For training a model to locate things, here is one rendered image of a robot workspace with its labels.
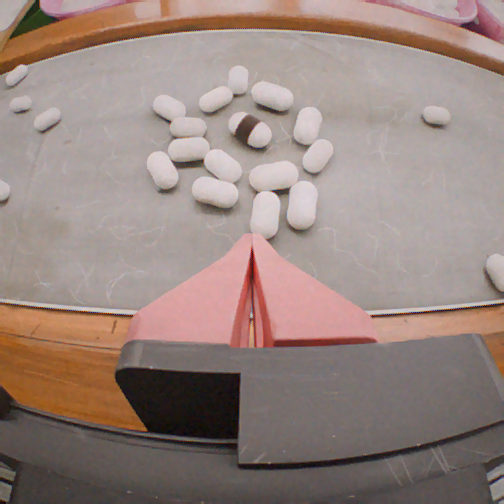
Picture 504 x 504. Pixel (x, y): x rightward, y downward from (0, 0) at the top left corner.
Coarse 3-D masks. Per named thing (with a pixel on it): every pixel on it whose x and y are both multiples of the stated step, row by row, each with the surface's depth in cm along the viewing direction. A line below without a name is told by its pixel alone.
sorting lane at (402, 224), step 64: (64, 64) 30; (128, 64) 29; (192, 64) 29; (256, 64) 29; (320, 64) 29; (384, 64) 29; (448, 64) 30; (0, 128) 28; (64, 128) 27; (128, 128) 27; (320, 128) 27; (384, 128) 27; (448, 128) 27; (64, 192) 26; (128, 192) 25; (256, 192) 25; (320, 192) 25; (384, 192) 25; (448, 192) 26; (0, 256) 24; (64, 256) 24; (128, 256) 24; (192, 256) 24; (320, 256) 24; (384, 256) 24; (448, 256) 24
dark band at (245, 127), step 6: (246, 120) 24; (252, 120) 24; (258, 120) 25; (240, 126) 25; (246, 126) 24; (252, 126) 24; (240, 132) 25; (246, 132) 25; (240, 138) 25; (246, 138) 25
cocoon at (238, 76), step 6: (240, 66) 27; (234, 72) 26; (240, 72) 26; (246, 72) 27; (234, 78) 26; (240, 78) 26; (246, 78) 27; (228, 84) 27; (234, 84) 26; (240, 84) 26; (246, 84) 27; (234, 90) 27; (240, 90) 27
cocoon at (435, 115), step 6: (426, 108) 26; (432, 108) 26; (438, 108) 26; (444, 108) 26; (426, 114) 26; (432, 114) 26; (438, 114) 26; (444, 114) 26; (426, 120) 27; (432, 120) 26; (438, 120) 26; (444, 120) 26
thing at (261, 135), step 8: (240, 112) 25; (232, 120) 25; (240, 120) 25; (232, 128) 25; (256, 128) 24; (264, 128) 24; (256, 136) 24; (264, 136) 25; (256, 144) 25; (264, 144) 25
